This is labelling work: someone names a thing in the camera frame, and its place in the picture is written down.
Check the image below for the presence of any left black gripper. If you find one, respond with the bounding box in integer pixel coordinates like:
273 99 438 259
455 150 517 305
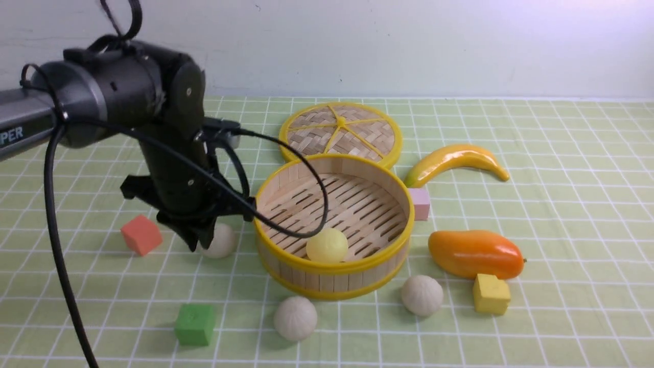
121 175 255 252

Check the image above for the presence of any white bun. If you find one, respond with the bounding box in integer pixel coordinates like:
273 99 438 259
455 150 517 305
400 275 444 317
199 223 238 259
273 296 318 342

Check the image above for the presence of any white bun front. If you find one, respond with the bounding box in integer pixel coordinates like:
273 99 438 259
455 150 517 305
273 296 318 342

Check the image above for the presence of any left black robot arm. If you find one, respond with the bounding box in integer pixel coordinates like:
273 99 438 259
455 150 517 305
2 42 255 251

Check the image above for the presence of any bamboo steamer tray yellow rim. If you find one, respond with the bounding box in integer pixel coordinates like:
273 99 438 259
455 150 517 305
254 154 415 300

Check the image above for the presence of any bamboo steamer lid yellow rim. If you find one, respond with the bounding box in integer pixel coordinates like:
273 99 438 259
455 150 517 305
278 102 403 168

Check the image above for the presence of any red foam cube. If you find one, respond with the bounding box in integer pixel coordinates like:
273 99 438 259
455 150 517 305
121 215 163 257

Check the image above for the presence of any green foam cube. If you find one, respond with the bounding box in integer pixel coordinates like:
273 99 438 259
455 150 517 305
174 303 216 347

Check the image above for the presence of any yellow bun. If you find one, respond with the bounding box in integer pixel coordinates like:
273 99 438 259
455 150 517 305
305 227 349 264

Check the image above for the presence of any pink foam cube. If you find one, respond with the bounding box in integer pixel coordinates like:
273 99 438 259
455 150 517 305
407 187 431 221

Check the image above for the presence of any orange toy mango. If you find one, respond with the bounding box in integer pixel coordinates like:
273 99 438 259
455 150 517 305
428 230 526 280

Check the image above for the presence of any yellow toy banana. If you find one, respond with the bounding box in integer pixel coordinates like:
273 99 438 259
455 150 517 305
403 144 510 188

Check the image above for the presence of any yellow foam cube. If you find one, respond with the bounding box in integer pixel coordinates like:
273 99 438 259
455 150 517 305
473 274 511 316

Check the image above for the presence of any green checkered tablecloth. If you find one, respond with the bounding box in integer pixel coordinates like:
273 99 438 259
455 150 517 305
0 96 654 368

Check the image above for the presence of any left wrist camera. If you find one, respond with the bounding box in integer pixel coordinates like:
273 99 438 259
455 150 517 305
194 117 241 150

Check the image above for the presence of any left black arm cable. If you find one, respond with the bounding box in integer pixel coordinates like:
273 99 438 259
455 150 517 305
20 0 330 368

